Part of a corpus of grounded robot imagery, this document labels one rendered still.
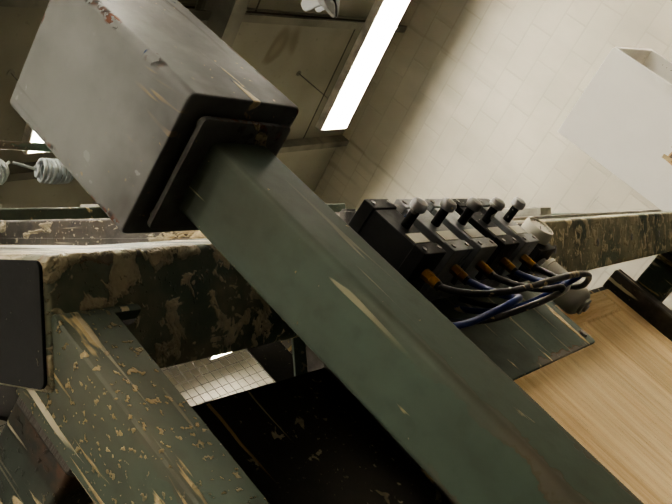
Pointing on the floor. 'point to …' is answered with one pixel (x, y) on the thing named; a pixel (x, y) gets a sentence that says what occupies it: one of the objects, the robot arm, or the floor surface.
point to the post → (389, 340)
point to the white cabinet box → (629, 121)
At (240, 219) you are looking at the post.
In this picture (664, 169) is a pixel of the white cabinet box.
